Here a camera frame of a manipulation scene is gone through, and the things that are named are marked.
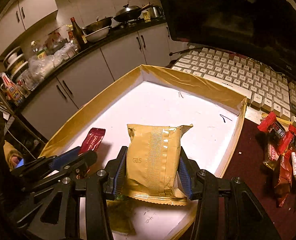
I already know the dark red candy bar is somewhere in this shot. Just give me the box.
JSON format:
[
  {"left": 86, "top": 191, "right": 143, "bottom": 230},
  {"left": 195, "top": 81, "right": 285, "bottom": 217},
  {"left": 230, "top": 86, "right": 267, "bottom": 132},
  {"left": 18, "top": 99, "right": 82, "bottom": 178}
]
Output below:
[{"left": 78, "top": 128, "right": 106, "bottom": 155}]

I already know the gold foil snack bag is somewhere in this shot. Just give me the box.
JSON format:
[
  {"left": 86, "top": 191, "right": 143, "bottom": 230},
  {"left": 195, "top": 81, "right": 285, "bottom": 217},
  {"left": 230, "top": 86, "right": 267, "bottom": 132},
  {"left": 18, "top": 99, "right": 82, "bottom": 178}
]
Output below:
[{"left": 123, "top": 124, "right": 193, "bottom": 206}]

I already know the green yellow snack packet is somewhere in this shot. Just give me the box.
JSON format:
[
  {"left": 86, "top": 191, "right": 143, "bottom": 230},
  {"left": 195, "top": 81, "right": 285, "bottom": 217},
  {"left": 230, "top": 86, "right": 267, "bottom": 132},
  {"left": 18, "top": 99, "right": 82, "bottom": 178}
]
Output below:
[{"left": 106, "top": 196, "right": 136, "bottom": 236}]

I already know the dark red table cloth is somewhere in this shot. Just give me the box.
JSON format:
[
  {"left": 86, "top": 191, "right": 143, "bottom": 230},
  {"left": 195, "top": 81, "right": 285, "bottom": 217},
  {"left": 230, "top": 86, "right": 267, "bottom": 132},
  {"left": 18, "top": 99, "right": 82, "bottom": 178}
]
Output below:
[{"left": 223, "top": 120, "right": 296, "bottom": 239}]

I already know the red snack packet pile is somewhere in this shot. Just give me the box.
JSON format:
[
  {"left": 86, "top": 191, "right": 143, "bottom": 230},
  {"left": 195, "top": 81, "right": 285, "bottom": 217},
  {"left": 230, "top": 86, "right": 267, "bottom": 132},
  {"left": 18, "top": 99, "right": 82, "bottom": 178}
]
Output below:
[{"left": 258, "top": 112, "right": 296, "bottom": 207}]

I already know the gold cardboard box tray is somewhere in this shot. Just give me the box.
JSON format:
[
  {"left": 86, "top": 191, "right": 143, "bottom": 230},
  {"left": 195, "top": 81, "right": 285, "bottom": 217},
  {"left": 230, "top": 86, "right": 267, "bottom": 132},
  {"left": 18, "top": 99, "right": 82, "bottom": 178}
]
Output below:
[{"left": 39, "top": 64, "right": 247, "bottom": 240}]

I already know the dark sauce bottle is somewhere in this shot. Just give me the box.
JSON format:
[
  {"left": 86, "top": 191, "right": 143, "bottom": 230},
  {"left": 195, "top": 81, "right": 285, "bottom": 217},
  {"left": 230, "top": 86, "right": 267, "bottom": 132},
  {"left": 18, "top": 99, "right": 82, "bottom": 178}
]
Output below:
[{"left": 70, "top": 17, "right": 87, "bottom": 50}]

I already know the beige mechanical keyboard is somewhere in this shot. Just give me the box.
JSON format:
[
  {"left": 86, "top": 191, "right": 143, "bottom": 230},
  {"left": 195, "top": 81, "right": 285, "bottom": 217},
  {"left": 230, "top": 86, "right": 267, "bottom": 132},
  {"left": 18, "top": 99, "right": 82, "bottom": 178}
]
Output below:
[{"left": 172, "top": 46, "right": 296, "bottom": 126}]

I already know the metal bowl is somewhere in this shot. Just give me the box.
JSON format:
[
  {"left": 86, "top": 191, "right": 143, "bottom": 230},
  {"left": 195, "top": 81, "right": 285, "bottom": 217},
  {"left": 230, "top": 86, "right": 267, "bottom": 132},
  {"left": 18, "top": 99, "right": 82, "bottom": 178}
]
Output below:
[{"left": 82, "top": 17, "right": 112, "bottom": 42}]

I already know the black monitor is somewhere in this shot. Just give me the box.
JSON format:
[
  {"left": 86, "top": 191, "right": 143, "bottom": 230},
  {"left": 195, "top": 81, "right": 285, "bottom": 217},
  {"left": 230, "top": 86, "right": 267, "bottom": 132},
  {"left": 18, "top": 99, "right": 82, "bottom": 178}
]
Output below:
[{"left": 160, "top": 0, "right": 296, "bottom": 80}]

